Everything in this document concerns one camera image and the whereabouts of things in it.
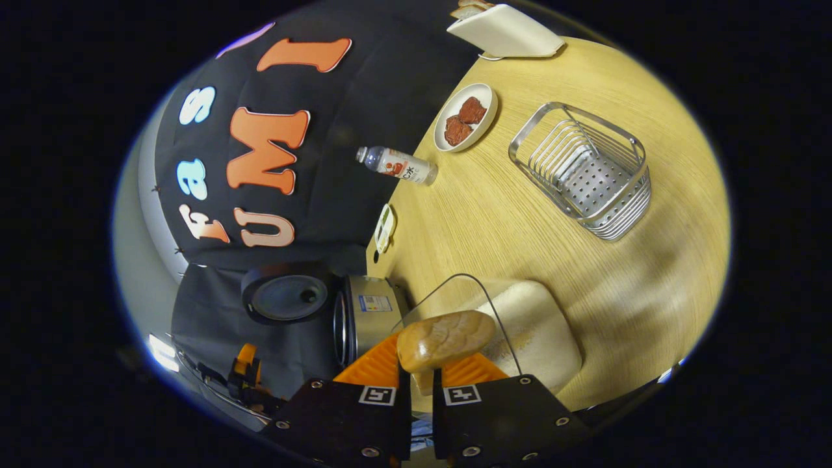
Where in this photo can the black and silver rice cooker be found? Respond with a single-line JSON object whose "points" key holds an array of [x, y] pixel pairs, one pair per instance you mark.
{"points": [[370, 318]]}

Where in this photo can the white toaster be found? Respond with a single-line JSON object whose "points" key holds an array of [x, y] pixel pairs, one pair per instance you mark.
{"points": [[507, 32]]}

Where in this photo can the white divided dish of beans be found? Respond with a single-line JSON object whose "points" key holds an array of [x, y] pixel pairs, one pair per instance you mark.
{"points": [[385, 227]]}

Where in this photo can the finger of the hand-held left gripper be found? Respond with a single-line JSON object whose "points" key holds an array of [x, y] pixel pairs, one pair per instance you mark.
{"points": [[247, 364]]}

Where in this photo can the toasted bread slice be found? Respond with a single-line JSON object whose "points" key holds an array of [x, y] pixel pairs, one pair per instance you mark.
{"points": [[471, 8]]}

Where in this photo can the ceiling light panel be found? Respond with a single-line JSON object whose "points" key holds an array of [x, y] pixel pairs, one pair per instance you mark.
{"points": [[162, 354]]}

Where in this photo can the black backdrop cloth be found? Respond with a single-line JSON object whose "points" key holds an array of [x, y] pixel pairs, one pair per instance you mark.
{"points": [[351, 195]]}

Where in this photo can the wooden spoon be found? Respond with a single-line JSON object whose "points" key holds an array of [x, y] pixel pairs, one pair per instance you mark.
{"points": [[445, 338]]}

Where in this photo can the white round plate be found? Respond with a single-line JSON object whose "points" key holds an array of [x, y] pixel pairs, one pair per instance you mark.
{"points": [[486, 104]]}

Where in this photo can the clear plastic bottle red label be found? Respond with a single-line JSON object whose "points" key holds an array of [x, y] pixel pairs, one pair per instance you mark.
{"points": [[403, 166]]}

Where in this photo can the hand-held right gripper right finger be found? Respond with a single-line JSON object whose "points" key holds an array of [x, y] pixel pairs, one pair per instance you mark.
{"points": [[507, 419]]}

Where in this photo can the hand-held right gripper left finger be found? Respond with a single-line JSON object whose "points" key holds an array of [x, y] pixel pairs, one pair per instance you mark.
{"points": [[338, 419]]}

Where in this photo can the red meat piece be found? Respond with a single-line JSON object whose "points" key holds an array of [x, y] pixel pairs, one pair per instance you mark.
{"points": [[472, 110], [458, 131]]}

